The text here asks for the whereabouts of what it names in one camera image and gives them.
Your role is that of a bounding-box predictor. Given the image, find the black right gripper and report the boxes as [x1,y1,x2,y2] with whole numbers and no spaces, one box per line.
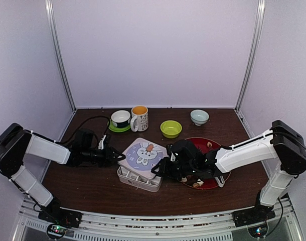
[151,158,196,182]

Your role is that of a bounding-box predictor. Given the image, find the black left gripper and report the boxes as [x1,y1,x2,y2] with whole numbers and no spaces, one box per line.
[82,145,125,167]

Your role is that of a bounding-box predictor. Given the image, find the silver divided tin box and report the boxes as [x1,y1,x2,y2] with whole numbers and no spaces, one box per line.
[117,166,163,192]

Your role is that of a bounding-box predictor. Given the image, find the bunny print tin lid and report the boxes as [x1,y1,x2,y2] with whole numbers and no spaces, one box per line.
[118,138,167,180]

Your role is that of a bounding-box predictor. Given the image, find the white metal tongs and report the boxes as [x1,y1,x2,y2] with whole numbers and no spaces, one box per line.
[208,145,226,188]

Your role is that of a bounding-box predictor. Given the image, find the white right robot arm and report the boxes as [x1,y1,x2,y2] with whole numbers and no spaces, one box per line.
[151,120,306,222]

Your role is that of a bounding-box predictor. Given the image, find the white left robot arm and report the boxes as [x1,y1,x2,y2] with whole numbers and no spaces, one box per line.
[0,123,125,223]

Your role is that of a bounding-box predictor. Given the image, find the green saucer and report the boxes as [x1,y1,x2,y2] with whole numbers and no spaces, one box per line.
[107,118,131,133]

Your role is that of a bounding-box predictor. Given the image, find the dark white-lined cup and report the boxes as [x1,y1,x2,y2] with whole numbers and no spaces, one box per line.
[111,110,131,128]

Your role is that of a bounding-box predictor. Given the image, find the lime green bowl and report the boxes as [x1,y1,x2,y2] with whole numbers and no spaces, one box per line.
[160,120,182,139]

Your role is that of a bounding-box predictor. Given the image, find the white patterned mug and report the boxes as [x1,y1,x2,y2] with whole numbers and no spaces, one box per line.
[130,106,148,132]

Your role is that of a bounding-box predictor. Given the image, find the red round tray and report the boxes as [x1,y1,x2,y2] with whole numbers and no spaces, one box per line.
[180,137,231,190]

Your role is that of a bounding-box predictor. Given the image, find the pale blue ceramic bowl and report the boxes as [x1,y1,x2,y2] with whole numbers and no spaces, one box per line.
[190,109,209,126]

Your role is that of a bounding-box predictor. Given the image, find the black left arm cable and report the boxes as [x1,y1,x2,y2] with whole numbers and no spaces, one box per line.
[57,115,111,149]

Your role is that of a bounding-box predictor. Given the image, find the aluminium front rail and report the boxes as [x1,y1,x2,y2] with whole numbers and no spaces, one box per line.
[11,199,304,240]

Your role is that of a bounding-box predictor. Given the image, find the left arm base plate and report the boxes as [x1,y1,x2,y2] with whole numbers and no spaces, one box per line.
[38,207,82,228]

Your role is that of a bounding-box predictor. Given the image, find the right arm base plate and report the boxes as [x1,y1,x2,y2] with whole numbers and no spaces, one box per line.
[232,206,276,227]

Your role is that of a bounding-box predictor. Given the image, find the left aluminium frame post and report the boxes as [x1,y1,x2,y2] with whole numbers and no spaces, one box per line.
[45,0,77,112]

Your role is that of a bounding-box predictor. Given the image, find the aluminium frame post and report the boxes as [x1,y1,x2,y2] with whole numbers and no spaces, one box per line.
[45,0,77,112]
[235,0,266,112]

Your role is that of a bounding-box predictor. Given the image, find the right aluminium frame post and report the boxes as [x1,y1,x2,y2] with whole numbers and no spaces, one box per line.
[235,0,266,112]

